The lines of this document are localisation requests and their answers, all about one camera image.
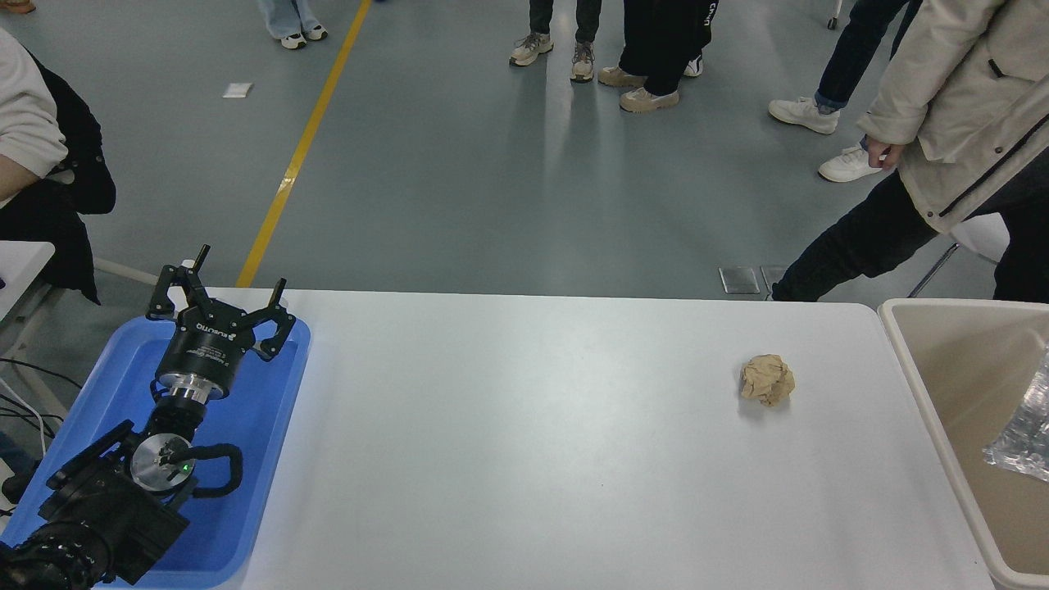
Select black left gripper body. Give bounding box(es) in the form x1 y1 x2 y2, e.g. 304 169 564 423
156 306 257 393

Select silver foil tray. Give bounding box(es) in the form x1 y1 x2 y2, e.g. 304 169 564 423
983 344 1049 483

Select person's hand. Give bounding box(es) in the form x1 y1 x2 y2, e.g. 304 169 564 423
865 135 906 171

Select blue plastic tray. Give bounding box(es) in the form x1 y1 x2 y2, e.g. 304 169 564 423
0 314 312 589

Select seated person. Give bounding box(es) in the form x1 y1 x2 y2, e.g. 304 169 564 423
0 27 117 306

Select white side table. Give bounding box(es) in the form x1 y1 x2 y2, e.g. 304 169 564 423
0 240 57 322

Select crumpled tan paper ball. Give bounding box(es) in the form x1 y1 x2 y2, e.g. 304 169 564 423
740 354 796 407

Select large pale bin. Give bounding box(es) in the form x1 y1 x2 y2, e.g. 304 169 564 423
879 299 1049 590

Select white chair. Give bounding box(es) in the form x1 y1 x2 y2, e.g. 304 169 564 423
908 213 1013 298

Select black floor cables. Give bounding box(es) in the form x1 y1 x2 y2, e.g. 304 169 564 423
0 356 83 460

